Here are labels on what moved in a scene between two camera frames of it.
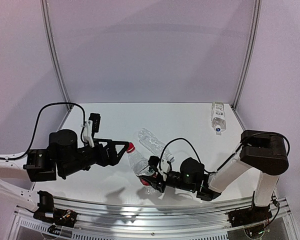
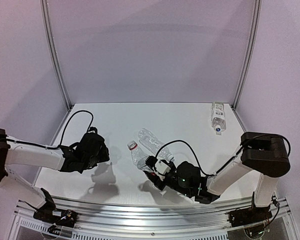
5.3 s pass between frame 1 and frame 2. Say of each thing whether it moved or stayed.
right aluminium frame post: stayed
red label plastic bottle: moved
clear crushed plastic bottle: stayed
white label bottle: stayed
